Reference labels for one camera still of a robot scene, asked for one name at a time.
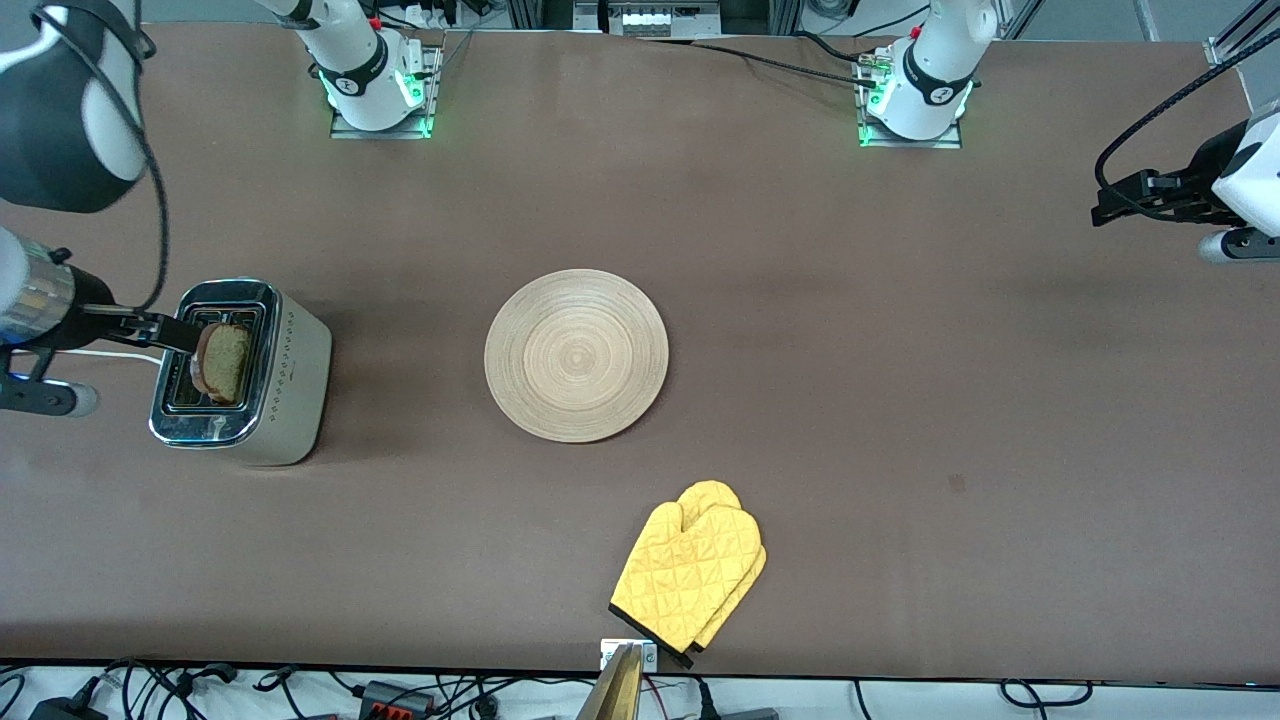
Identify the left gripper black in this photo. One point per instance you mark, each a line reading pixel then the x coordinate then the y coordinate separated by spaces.
pixel 1203 170

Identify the small silver clamp plate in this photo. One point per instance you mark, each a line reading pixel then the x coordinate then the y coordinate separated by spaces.
pixel 648 655

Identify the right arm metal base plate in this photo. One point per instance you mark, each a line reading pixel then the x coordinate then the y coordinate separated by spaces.
pixel 380 133

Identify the black and red connector box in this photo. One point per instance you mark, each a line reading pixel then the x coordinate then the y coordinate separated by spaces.
pixel 395 698

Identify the aluminium frame post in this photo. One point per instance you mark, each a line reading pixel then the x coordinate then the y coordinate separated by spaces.
pixel 1225 50

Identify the black power adapter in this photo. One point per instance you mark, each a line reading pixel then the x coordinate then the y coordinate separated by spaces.
pixel 65 711

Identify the gold metal bracket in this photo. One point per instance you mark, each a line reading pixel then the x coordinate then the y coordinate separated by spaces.
pixel 615 690

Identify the round wooden plate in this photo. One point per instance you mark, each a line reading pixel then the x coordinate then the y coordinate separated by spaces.
pixel 575 355

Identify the slice of brown bread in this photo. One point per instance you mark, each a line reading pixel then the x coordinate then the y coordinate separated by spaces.
pixel 225 362

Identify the yellow quilted oven mitt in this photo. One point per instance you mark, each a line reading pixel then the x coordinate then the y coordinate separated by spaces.
pixel 680 570
pixel 715 492

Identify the grey power strip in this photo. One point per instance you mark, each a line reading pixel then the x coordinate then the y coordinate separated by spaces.
pixel 660 18

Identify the silver two-slot toaster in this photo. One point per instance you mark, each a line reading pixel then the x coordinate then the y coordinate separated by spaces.
pixel 285 380

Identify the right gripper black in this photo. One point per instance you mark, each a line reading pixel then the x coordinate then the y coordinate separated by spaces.
pixel 82 308

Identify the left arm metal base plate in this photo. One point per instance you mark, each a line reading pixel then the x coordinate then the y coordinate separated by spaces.
pixel 910 144

